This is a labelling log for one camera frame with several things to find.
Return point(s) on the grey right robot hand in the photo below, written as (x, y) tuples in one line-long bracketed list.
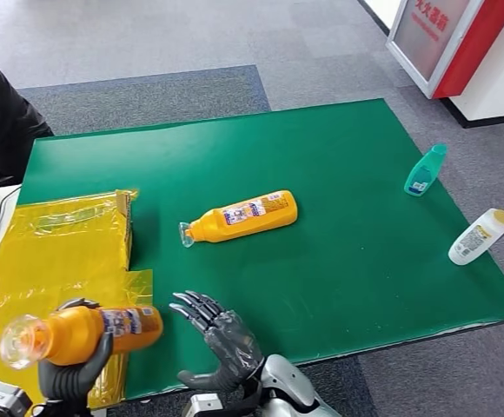
[(232, 345)]

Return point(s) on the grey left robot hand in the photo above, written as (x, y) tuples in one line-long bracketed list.
[(72, 377)]

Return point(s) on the orange detergent bottle clear cap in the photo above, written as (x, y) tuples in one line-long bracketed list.
[(243, 219), (78, 334)]

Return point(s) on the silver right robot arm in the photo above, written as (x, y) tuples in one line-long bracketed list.
[(291, 385)]

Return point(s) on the teal plastic bottle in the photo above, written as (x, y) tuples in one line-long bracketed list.
[(424, 172)]

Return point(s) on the white bottle yellow cap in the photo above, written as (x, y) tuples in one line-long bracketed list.
[(474, 239)]

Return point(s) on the yellow film wrapped box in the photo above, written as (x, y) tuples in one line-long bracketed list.
[(52, 259)]

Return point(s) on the green table mat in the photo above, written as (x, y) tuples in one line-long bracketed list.
[(321, 242)]

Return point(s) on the person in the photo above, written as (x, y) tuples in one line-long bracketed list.
[(0, 132)]

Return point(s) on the red and white fire cabinet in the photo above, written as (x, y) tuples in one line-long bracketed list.
[(474, 46)]

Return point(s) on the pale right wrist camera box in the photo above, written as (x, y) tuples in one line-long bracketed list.
[(202, 406)]

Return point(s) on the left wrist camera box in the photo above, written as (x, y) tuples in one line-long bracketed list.
[(2, 401)]

